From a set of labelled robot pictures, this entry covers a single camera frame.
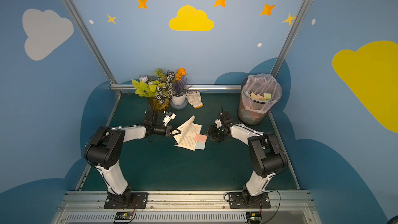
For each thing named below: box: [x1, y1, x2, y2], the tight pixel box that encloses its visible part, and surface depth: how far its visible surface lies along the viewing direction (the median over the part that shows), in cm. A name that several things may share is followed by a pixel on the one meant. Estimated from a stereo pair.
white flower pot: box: [169, 92, 189, 110], surface depth 114 cm
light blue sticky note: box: [195, 141, 206, 150], surface depth 95 cm
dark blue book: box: [173, 115, 202, 152], surface depth 95 cm
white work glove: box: [185, 90, 204, 109], surface depth 121 cm
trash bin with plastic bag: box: [237, 73, 282, 125], surface depth 95 cm
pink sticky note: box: [193, 133, 208, 143], surface depth 98 cm
